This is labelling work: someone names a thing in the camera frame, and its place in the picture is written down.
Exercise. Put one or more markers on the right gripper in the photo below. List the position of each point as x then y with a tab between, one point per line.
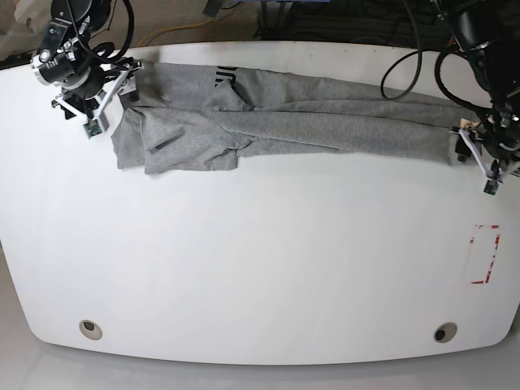
90	95

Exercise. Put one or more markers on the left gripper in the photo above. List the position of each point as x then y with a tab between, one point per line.
496	157

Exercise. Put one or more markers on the grey T-shirt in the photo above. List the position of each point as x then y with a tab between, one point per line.
203	118

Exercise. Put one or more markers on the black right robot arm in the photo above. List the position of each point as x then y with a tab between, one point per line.
65	54

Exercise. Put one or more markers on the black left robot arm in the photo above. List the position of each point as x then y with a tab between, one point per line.
493	55

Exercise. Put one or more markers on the red tape rectangle marking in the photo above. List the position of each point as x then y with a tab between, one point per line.
483	246

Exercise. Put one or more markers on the black rod on floor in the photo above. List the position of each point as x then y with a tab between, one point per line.
16	60

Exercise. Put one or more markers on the black brush on floor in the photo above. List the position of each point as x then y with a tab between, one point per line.
212	8

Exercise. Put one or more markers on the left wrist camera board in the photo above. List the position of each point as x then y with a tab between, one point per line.
491	187

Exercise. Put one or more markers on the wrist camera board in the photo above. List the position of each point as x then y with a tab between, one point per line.
94	127
491	187

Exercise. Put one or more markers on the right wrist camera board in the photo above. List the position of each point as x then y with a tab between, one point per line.
94	127

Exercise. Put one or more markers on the right table cable grommet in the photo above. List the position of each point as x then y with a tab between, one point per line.
445	333

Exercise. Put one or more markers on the table cable grommet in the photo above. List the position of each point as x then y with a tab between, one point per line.
445	333
90	330

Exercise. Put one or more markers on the left table cable grommet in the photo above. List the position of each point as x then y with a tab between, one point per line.
90	330

